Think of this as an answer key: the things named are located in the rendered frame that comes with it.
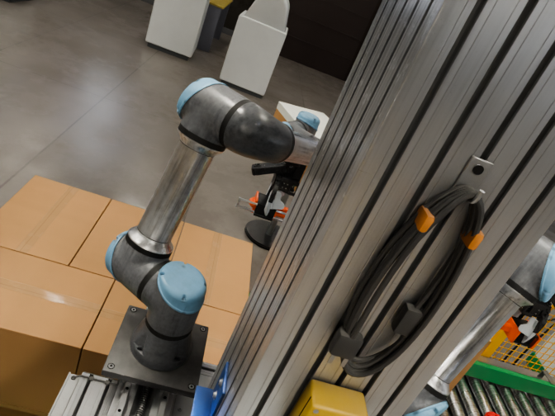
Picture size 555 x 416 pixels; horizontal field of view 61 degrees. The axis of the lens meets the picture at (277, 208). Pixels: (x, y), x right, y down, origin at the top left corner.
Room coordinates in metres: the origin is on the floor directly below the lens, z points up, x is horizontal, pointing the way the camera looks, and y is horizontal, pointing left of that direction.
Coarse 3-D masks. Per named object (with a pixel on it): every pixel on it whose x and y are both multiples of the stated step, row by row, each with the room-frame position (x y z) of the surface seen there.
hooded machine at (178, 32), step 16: (160, 0) 6.99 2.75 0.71; (176, 0) 7.04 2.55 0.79; (192, 0) 7.09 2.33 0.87; (208, 0) 7.42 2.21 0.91; (160, 16) 7.00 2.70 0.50; (176, 16) 7.05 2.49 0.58; (192, 16) 7.11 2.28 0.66; (160, 32) 7.02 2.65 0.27; (176, 32) 7.07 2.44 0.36; (192, 32) 7.12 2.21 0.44; (160, 48) 7.07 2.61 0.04; (176, 48) 7.08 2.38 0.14; (192, 48) 7.14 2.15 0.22
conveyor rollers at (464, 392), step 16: (464, 384) 1.84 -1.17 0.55; (480, 384) 1.89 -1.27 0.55; (496, 384) 1.98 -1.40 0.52; (448, 400) 1.71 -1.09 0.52; (464, 400) 1.75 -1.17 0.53; (480, 400) 1.79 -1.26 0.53; (496, 400) 1.83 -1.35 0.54; (512, 400) 1.87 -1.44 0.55; (528, 400) 1.93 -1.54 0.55; (544, 400) 2.00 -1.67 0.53
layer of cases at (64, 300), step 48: (48, 192) 1.91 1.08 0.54; (0, 240) 1.48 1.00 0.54; (48, 240) 1.59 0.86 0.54; (96, 240) 1.72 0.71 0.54; (192, 240) 2.03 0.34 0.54; (240, 240) 2.22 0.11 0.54; (0, 288) 1.25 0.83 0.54; (48, 288) 1.34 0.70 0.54; (96, 288) 1.45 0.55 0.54; (240, 288) 1.83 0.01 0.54; (0, 336) 1.10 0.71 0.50; (48, 336) 1.14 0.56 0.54; (96, 336) 1.22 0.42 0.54; (0, 384) 1.10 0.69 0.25; (48, 384) 1.13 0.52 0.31
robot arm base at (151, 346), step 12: (144, 324) 0.82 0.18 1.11; (132, 336) 0.82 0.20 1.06; (144, 336) 0.80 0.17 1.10; (156, 336) 0.79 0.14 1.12; (180, 336) 0.81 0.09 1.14; (132, 348) 0.80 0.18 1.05; (144, 348) 0.79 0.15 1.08; (156, 348) 0.79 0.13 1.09; (168, 348) 0.79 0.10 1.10; (180, 348) 0.82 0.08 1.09; (144, 360) 0.78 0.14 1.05; (156, 360) 0.78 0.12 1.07; (168, 360) 0.79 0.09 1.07; (180, 360) 0.81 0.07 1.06
